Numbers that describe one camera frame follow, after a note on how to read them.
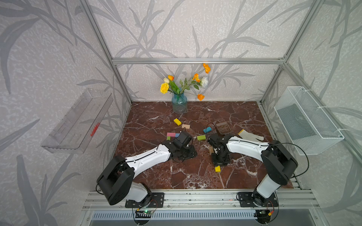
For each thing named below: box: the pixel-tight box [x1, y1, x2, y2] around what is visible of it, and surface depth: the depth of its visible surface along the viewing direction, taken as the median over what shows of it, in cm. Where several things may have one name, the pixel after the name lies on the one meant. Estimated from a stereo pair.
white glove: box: [237, 129, 265, 143], surface depth 101 cm
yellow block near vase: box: [173, 117, 182, 127], surface depth 110 cm
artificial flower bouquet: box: [160, 63, 211, 101], surface depth 98 cm
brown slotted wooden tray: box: [215, 121, 232, 136], surface depth 105 cm
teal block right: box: [202, 126, 213, 134], surface depth 104 cm
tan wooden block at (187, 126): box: [181, 123, 190, 130], surface depth 107 cm
